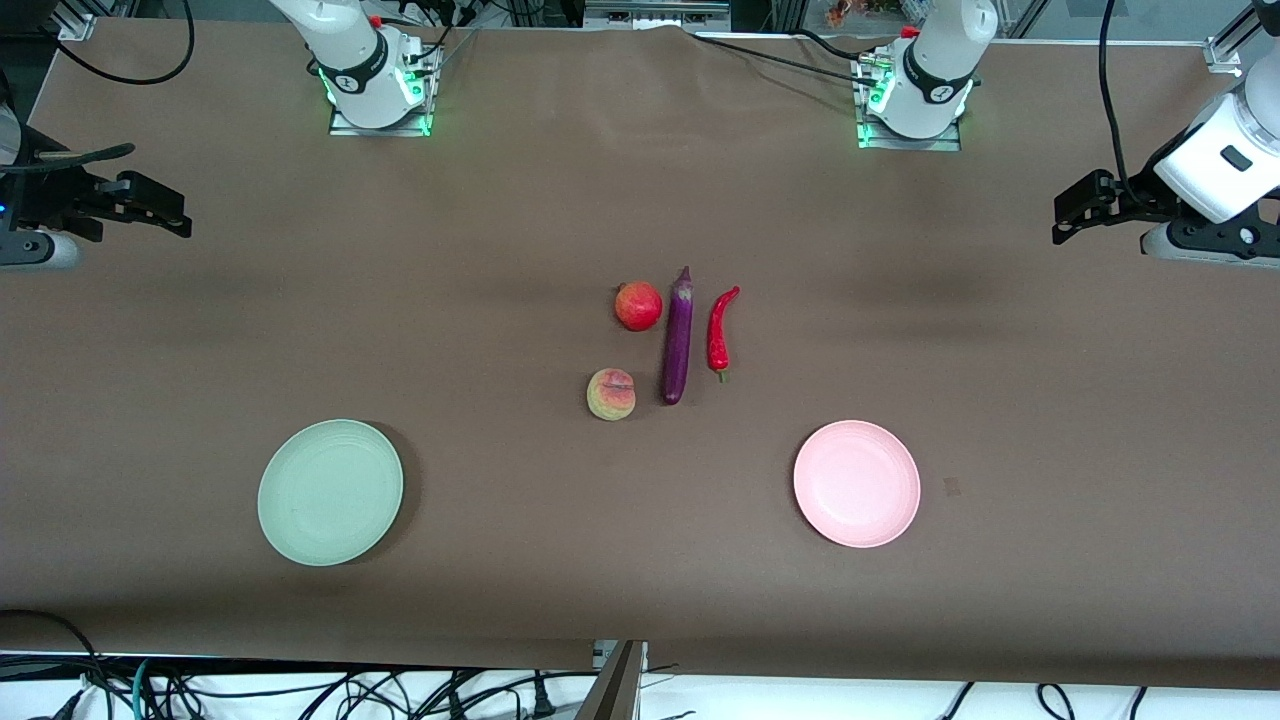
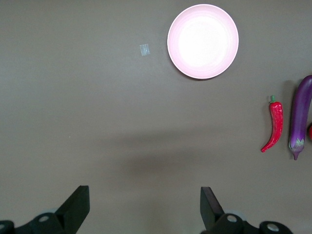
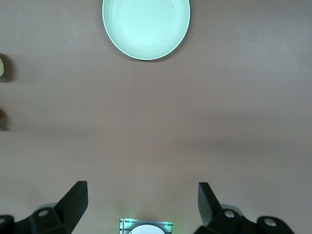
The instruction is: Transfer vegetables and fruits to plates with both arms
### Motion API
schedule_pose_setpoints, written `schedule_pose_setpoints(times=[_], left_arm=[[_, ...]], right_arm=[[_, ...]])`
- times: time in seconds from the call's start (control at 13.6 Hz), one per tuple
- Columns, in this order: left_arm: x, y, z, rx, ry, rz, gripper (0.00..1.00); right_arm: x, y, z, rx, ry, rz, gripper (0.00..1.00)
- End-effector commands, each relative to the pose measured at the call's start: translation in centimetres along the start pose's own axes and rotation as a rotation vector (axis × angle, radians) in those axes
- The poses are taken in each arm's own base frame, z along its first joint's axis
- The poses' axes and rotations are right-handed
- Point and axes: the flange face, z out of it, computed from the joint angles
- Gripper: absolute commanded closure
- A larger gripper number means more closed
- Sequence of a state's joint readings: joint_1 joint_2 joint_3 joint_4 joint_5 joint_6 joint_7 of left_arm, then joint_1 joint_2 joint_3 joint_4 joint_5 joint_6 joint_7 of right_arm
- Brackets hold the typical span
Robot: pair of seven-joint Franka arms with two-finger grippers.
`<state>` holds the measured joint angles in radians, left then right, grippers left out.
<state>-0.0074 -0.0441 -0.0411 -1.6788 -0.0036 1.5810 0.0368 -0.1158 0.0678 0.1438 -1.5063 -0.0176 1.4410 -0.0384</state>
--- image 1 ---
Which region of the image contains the red chili pepper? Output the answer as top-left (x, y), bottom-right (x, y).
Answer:
top-left (706, 285), bottom-right (742, 384)

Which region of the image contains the long purple eggplant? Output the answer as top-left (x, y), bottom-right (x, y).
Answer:
top-left (659, 265), bottom-right (695, 406)

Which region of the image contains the red pomegranate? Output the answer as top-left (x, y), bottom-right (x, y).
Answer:
top-left (614, 281), bottom-right (664, 333)

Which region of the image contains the brown table cover sheet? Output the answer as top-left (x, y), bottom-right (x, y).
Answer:
top-left (0, 18), bottom-right (1280, 691)

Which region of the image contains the orange background object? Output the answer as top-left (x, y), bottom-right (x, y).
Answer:
top-left (825, 0), bottom-right (906, 29)

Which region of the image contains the pale green plate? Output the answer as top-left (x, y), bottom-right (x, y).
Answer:
top-left (257, 418), bottom-right (405, 568)

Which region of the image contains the pink plate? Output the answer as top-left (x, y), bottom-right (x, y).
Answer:
top-left (793, 419), bottom-right (922, 549)

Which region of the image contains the grey metal box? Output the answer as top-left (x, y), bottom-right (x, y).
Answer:
top-left (583, 0), bottom-right (733, 31)

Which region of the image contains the yellow pink peach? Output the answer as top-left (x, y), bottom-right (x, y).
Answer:
top-left (586, 367), bottom-right (638, 422)

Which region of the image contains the aluminium frame corner profile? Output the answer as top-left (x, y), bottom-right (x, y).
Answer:
top-left (1205, 0), bottom-right (1280, 73)
top-left (55, 0), bottom-right (101, 43)

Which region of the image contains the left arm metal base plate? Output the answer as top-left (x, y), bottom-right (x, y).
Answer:
top-left (853, 50), bottom-right (963, 153)

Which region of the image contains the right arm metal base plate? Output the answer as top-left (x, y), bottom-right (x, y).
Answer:
top-left (328, 30), bottom-right (441, 138)

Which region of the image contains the black arm base cable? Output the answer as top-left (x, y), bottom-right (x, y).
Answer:
top-left (690, 28), bottom-right (886, 91)
top-left (385, 0), bottom-right (481, 71)

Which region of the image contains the black looped floor cable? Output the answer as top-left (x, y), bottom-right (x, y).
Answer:
top-left (0, 608), bottom-right (116, 720)

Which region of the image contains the black tangled cable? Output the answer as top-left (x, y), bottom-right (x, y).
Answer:
top-left (340, 668), bottom-right (471, 720)

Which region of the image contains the aluminium post with dark side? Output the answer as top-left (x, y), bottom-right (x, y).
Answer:
top-left (575, 640), bottom-right (649, 720)

